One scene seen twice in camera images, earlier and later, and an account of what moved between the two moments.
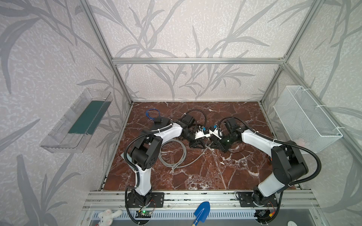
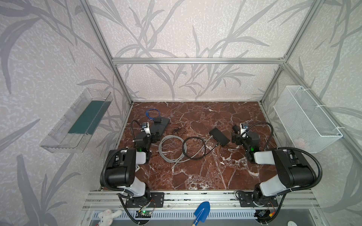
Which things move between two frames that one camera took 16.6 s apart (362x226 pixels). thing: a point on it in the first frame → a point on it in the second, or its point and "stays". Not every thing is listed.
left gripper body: (196, 141) → (154, 133)
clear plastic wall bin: (72, 134) stays
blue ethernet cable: (152, 108) stays
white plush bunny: (107, 217) stays
